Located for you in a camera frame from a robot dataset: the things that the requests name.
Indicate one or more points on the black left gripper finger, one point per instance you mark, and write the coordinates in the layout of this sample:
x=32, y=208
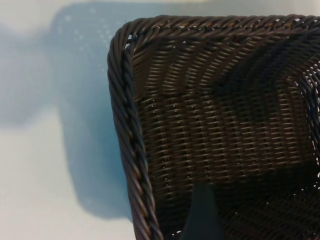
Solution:
x=203, y=217

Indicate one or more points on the dark brown woven basket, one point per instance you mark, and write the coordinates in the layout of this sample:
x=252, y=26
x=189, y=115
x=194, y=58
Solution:
x=225, y=112

